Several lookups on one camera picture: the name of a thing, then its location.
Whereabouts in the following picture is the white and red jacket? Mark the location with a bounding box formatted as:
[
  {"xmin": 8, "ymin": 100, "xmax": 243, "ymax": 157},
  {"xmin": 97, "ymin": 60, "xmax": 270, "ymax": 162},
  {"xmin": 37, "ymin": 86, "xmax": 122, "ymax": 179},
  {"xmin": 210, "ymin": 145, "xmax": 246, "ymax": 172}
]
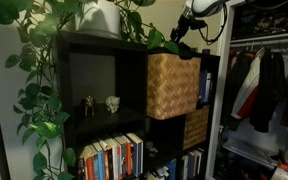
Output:
[{"xmin": 231, "ymin": 46, "xmax": 266, "ymax": 121}]

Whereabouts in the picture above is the dark book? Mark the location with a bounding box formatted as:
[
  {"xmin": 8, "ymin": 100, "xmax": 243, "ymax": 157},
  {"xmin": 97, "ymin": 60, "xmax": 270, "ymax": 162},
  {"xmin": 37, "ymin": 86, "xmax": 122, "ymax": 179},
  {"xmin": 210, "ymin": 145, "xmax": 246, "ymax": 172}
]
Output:
[{"xmin": 77, "ymin": 156, "xmax": 86, "ymax": 180}]

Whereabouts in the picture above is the red book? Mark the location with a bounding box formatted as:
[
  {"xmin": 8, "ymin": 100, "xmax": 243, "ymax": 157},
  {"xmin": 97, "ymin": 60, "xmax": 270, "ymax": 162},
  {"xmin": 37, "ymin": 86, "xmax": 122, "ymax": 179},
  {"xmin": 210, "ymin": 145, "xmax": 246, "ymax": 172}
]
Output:
[{"xmin": 82, "ymin": 143, "xmax": 96, "ymax": 180}]

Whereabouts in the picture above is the black object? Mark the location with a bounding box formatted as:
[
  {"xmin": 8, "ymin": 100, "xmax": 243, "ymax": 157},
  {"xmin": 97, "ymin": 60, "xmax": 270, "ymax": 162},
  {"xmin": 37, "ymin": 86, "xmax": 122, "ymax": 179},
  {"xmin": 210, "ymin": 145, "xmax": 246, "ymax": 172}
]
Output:
[
  {"xmin": 181, "ymin": 49, "xmax": 194, "ymax": 61},
  {"xmin": 178, "ymin": 42, "xmax": 190, "ymax": 56}
]

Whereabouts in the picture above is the black jacket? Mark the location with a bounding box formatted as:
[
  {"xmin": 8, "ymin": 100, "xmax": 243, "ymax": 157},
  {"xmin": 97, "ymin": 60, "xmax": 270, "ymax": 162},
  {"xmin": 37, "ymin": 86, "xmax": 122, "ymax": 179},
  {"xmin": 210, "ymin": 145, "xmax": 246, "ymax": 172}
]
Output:
[
  {"xmin": 224, "ymin": 49, "xmax": 252, "ymax": 132},
  {"xmin": 249, "ymin": 47, "xmax": 288, "ymax": 134}
]

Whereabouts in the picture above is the black cube bookshelf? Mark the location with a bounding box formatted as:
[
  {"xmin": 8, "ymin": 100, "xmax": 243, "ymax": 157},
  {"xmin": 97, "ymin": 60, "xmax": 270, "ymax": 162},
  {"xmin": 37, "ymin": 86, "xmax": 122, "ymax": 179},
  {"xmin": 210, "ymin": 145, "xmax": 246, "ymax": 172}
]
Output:
[{"xmin": 54, "ymin": 30, "xmax": 221, "ymax": 180}]

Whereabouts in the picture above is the low white shelf board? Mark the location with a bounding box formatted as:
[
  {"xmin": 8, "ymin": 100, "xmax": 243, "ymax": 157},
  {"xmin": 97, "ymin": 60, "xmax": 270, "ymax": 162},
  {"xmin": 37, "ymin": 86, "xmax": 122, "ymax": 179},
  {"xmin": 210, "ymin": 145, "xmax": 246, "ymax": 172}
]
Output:
[{"xmin": 222, "ymin": 139, "xmax": 280, "ymax": 170}]

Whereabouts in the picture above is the woven bamboo storage box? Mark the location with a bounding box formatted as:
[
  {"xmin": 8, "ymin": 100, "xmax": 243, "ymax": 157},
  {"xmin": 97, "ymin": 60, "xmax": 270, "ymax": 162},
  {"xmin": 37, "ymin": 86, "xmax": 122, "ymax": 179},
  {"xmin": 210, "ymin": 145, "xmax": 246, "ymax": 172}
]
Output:
[
  {"xmin": 182, "ymin": 105, "xmax": 211, "ymax": 151},
  {"xmin": 146, "ymin": 52, "xmax": 202, "ymax": 121}
]

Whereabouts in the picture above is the white book maroon band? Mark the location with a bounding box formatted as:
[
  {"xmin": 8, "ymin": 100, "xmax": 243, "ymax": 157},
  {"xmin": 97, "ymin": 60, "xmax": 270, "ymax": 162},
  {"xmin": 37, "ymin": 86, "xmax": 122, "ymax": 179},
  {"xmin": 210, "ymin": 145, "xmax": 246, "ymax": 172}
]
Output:
[{"xmin": 205, "ymin": 71, "xmax": 213, "ymax": 103}]

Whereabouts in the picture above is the orange hanger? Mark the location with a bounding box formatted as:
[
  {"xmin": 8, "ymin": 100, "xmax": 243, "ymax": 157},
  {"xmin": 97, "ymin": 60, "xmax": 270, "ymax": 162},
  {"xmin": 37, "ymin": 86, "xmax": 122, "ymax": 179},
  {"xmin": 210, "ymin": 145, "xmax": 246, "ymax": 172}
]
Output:
[{"xmin": 243, "ymin": 51, "xmax": 256, "ymax": 59}]

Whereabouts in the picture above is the white elephant figurine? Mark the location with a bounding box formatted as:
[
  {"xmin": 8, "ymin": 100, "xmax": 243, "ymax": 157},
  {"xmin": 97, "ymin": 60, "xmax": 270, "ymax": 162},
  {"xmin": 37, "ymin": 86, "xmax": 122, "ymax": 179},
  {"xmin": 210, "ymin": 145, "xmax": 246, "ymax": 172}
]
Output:
[{"xmin": 105, "ymin": 95, "xmax": 121, "ymax": 114}]

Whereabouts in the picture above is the orange tool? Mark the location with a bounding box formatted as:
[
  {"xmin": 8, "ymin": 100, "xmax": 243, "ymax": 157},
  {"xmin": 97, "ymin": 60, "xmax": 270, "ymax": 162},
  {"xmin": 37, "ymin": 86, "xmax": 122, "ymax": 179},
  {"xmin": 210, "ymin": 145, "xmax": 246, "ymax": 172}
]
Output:
[{"xmin": 276, "ymin": 159, "xmax": 288, "ymax": 171}]

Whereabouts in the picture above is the white closet door frame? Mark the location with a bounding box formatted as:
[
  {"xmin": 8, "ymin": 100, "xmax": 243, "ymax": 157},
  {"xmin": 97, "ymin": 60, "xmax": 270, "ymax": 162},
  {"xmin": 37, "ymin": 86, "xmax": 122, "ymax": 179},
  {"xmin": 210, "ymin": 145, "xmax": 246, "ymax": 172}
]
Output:
[{"xmin": 205, "ymin": 0, "xmax": 233, "ymax": 180}]

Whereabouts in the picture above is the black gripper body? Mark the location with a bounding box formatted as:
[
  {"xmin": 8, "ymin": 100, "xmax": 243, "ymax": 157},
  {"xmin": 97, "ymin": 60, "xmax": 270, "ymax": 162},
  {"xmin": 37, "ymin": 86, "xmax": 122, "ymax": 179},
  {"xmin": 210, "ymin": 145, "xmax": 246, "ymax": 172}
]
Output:
[{"xmin": 173, "ymin": 13, "xmax": 196, "ymax": 36}]

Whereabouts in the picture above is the blue book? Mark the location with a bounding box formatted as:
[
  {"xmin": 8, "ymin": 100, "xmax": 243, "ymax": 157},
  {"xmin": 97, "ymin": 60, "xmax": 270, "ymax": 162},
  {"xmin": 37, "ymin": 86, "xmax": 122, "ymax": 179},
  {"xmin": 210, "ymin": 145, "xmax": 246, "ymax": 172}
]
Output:
[
  {"xmin": 164, "ymin": 158, "xmax": 178, "ymax": 180},
  {"xmin": 91, "ymin": 139, "xmax": 106, "ymax": 180},
  {"xmin": 117, "ymin": 134, "xmax": 128, "ymax": 177},
  {"xmin": 187, "ymin": 151, "xmax": 196, "ymax": 180}
]

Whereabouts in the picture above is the left row of books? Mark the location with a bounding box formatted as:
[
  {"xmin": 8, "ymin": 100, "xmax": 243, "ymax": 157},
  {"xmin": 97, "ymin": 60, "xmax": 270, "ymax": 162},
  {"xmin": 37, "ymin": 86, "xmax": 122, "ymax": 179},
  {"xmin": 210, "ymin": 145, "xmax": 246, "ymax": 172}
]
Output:
[{"xmin": 126, "ymin": 132, "xmax": 144, "ymax": 178}]

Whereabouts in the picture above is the white book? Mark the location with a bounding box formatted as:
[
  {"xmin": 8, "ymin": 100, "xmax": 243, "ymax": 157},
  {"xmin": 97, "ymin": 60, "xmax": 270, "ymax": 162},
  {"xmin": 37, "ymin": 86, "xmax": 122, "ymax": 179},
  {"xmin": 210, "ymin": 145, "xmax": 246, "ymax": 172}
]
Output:
[
  {"xmin": 193, "ymin": 149, "xmax": 202, "ymax": 178},
  {"xmin": 104, "ymin": 135, "xmax": 119, "ymax": 180},
  {"xmin": 153, "ymin": 166, "xmax": 167, "ymax": 180},
  {"xmin": 181, "ymin": 153, "xmax": 189, "ymax": 180}
]

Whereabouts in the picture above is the blue Circuits textbook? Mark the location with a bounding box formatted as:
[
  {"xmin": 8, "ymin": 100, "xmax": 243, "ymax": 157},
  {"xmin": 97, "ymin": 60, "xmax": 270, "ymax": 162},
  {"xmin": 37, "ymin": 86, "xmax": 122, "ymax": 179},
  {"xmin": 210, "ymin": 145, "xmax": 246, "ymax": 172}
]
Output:
[{"xmin": 198, "ymin": 69, "xmax": 208, "ymax": 105}]

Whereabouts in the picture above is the dark picture box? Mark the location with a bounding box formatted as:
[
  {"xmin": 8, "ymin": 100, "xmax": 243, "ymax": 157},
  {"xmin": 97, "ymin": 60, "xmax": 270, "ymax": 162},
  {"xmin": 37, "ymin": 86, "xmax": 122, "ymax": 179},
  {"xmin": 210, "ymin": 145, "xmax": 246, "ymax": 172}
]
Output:
[{"xmin": 232, "ymin": 0, "xmax": 288, "ymax": 41}]

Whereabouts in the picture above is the green pothos plant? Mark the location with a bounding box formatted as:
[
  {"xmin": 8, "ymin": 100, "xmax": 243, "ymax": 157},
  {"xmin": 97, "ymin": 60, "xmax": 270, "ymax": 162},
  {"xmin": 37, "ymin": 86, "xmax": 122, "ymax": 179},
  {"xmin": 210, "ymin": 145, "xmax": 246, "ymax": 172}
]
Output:
[{"xmin": 0, "ymin": 0, "xmax": 182, "ymax": 180}]

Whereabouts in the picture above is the white closet shelf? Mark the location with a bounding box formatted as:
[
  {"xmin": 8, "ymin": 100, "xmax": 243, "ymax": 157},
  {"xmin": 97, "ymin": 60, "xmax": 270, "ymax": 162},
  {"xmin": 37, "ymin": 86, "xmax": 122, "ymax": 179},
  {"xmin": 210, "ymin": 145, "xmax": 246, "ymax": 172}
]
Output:
[{"xmin": 229, "ymin": 31, "xmax": 288, "ymax": 48}]

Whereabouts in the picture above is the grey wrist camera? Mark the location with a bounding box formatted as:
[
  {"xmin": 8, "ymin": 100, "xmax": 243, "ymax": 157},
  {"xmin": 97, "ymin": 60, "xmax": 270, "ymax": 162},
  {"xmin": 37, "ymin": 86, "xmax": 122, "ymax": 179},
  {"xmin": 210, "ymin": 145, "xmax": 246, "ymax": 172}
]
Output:
[{"xmin": 192, "ymin": 19, "xmax": 209, "ymax": 30}]

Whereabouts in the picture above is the white item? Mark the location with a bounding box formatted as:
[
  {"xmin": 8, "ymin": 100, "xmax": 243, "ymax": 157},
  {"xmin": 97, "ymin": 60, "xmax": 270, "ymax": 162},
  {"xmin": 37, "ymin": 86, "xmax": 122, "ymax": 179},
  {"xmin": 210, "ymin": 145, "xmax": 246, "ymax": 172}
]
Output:
[{"xmin": 270, "ymin": 166, "xmax": 288, "ymax": 180}]

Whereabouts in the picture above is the white plant pot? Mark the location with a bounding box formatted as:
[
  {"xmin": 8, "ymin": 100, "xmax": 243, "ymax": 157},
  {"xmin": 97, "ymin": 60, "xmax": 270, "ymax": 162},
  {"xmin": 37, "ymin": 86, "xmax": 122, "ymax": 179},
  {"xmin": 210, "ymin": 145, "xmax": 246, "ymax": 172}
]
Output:
[{"xmin": 74, "ymin": 0, "xmax": 122, "ymax": 39}]

